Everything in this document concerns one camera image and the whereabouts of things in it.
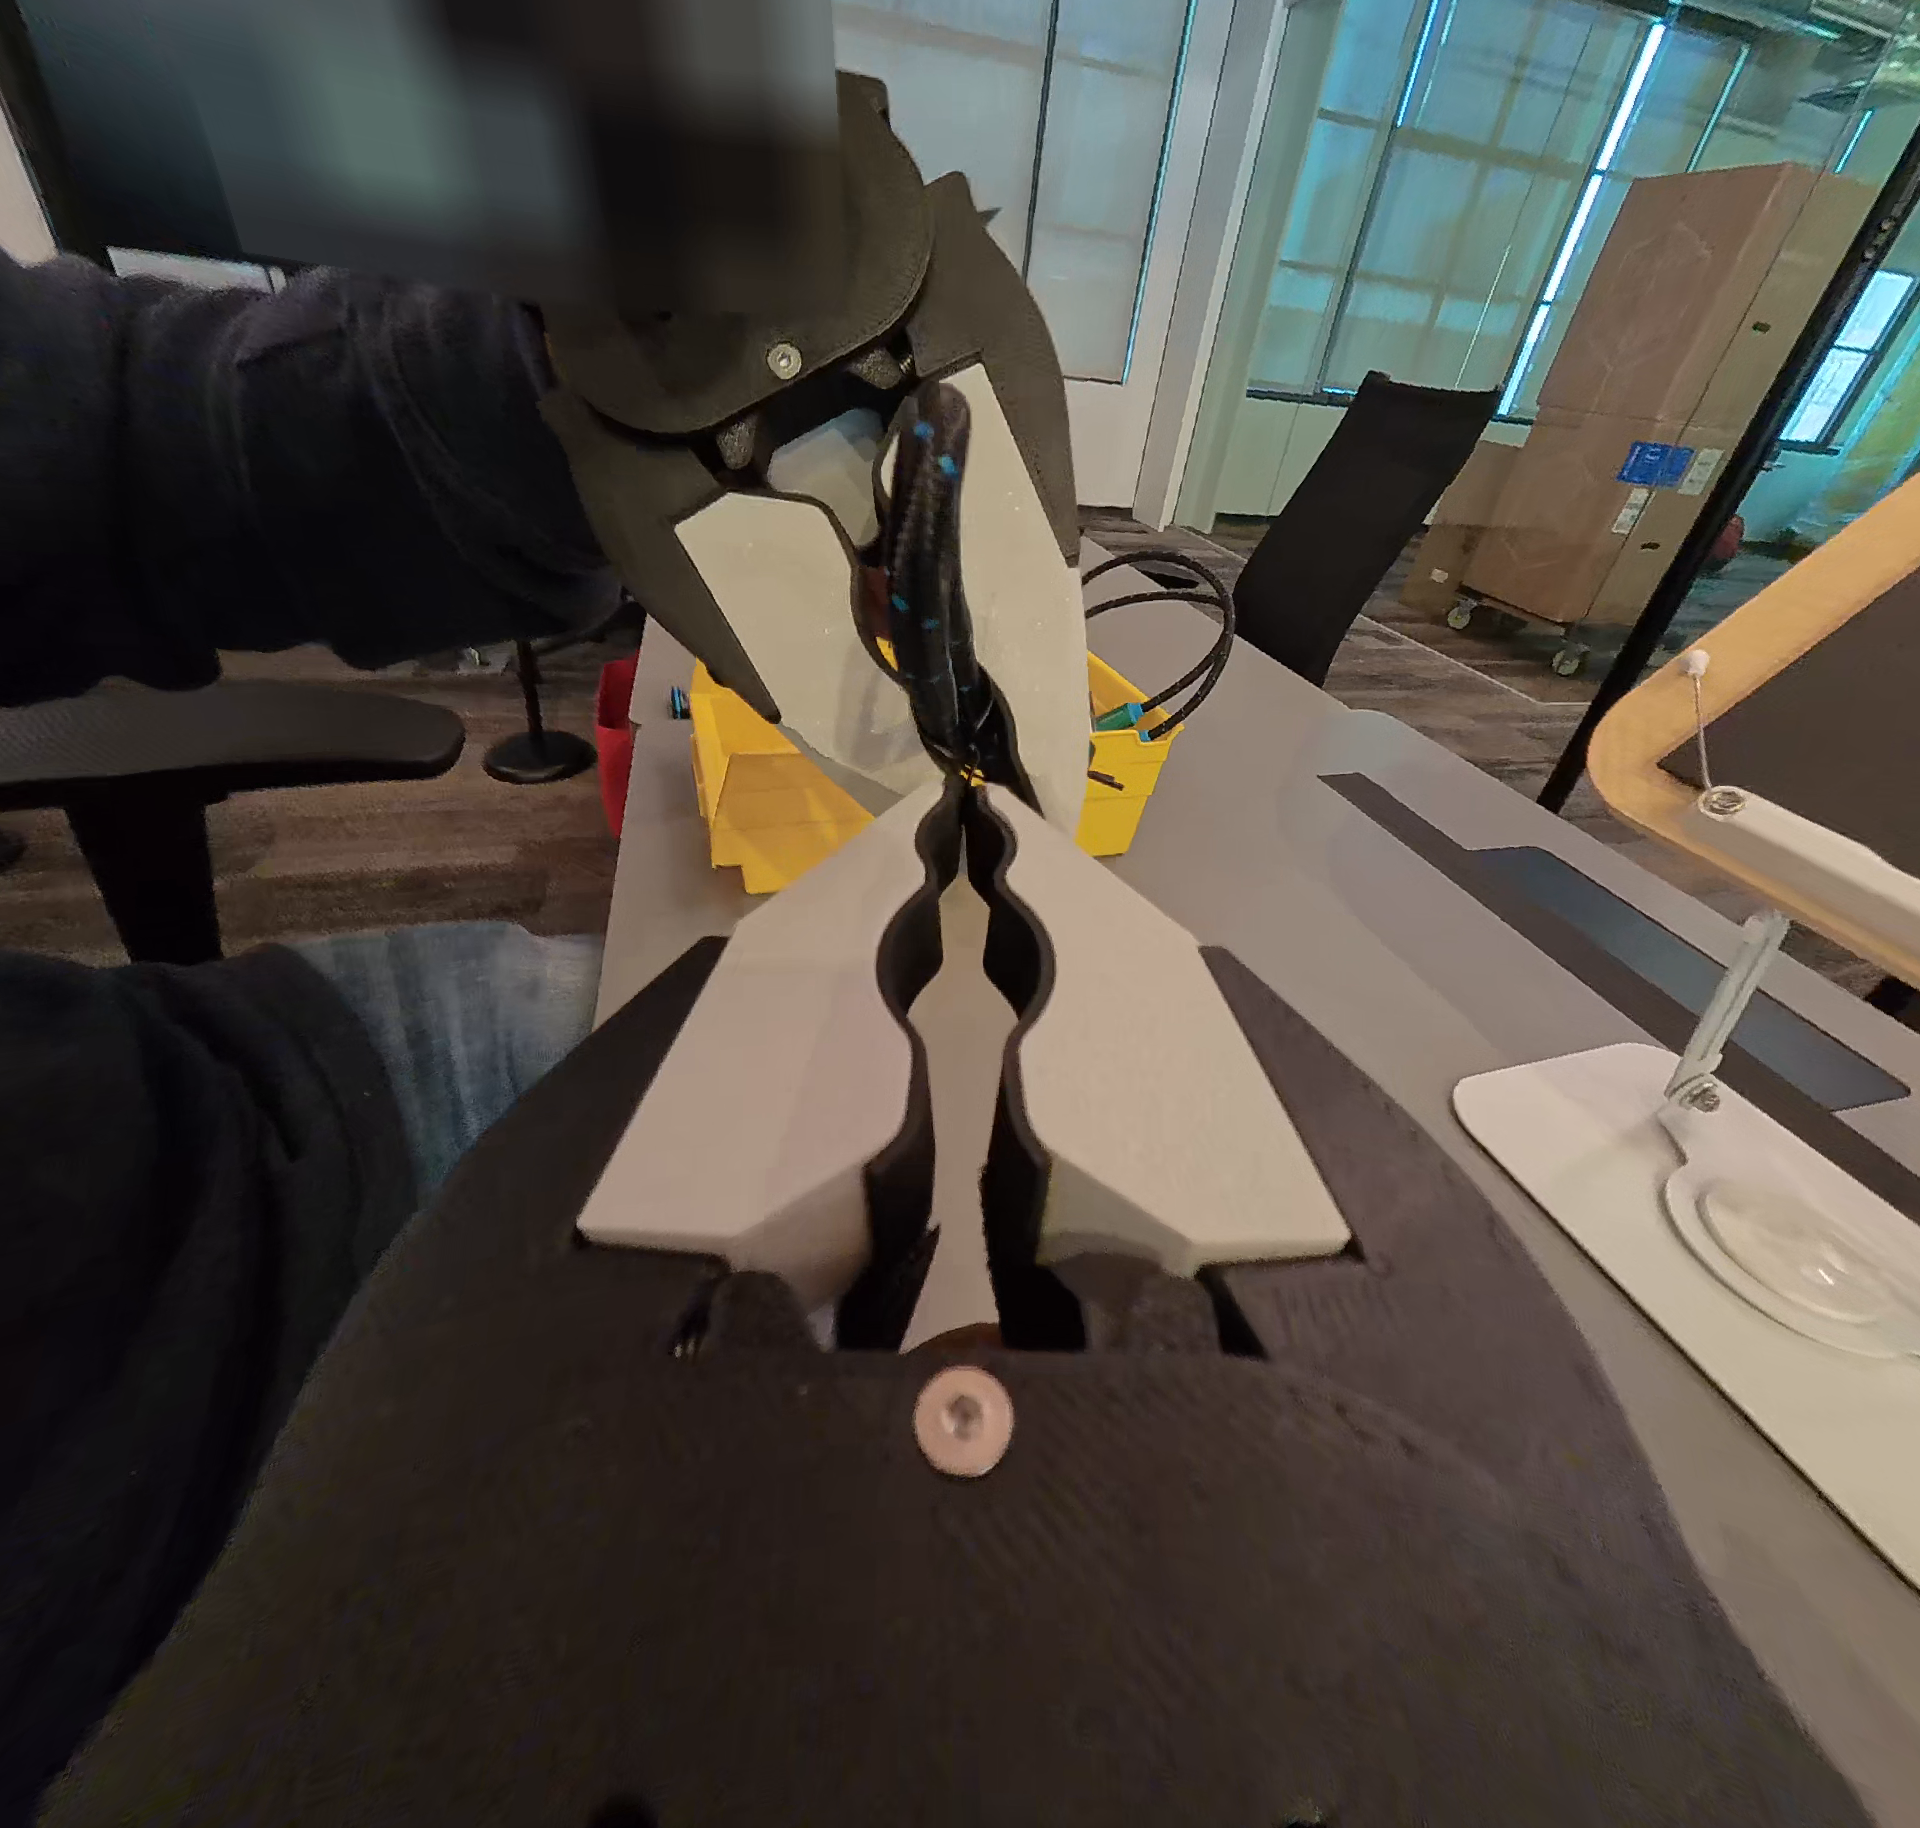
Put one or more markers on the black chair with armrest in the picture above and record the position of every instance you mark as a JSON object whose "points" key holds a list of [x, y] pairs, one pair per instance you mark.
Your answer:
{"points": [[210, 749]]}

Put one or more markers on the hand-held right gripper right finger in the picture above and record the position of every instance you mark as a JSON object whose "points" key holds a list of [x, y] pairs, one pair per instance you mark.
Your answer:
{"points": [[1185, 1109]]}

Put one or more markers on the brown cardboard box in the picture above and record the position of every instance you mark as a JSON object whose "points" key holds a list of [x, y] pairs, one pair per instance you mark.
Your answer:
{"points": [[1681, 389]]}

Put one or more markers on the dark monitor with wooden back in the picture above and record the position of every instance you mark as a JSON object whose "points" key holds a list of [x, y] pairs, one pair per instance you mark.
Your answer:
{"points": [[1831, 718]]}

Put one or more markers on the yellow plastic bin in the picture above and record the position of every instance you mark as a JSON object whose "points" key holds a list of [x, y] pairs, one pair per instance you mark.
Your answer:
{"points": [[766, 794]]}

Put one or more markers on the black boom pole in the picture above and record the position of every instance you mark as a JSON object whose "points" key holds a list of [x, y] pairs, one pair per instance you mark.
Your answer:
{"points": [[1726, 509]]}

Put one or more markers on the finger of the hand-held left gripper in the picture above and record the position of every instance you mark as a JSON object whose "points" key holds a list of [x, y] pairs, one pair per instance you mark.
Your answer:
{"points": [[1026, 598], [781, 598]]}

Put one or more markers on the black office chair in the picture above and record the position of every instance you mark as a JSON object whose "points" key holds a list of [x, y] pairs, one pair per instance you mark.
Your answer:
{"points": [[1365, 509]]}

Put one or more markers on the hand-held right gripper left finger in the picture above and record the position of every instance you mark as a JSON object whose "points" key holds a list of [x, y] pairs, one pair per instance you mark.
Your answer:
{"points": [[751, 1109]]}

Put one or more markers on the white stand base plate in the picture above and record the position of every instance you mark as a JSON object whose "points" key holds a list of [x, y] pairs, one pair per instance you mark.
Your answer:
{"points": [[1741, 1198]]}

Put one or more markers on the person's blue jeans leg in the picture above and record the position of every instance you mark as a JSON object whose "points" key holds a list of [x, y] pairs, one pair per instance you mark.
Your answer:
{"points": [[450, 1018]]}

